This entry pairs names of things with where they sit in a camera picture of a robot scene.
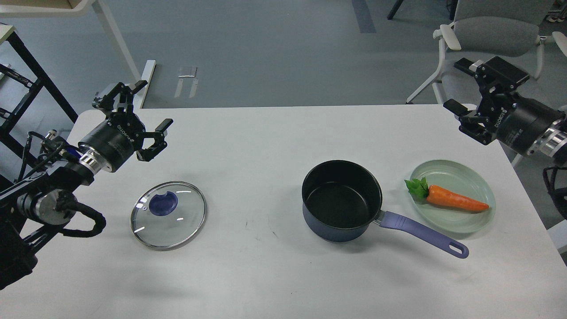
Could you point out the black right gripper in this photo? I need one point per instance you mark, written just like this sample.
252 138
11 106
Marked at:
517 122

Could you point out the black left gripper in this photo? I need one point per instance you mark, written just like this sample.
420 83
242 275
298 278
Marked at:
122 133

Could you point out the glass pot lid purple knob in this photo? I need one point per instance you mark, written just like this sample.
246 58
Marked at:
168 216

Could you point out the blue saucepan purple handle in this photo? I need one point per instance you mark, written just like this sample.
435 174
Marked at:
340 199

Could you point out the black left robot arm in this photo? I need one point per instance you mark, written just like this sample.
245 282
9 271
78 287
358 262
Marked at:
42 203

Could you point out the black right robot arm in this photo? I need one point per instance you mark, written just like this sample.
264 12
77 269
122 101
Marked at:
553 146

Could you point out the grey office chair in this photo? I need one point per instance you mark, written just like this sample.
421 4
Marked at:
482 29

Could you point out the pale green plate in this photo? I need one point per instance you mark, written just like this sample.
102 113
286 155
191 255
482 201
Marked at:
461 180

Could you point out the orange toy carrot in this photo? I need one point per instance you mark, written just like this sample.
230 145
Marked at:
439 196

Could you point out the black metal rack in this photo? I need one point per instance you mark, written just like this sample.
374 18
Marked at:
10 118

